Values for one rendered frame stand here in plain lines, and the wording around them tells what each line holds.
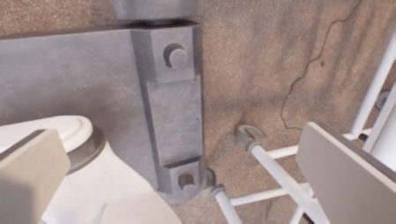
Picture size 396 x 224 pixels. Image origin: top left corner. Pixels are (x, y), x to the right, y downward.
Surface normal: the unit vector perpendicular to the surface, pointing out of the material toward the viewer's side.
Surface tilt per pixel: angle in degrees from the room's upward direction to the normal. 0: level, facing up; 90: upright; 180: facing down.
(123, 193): 90
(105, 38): 0
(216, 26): 0
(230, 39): 0
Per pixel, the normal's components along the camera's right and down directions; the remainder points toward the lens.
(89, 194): -0.04, -0.88
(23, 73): 0.33, 0.44
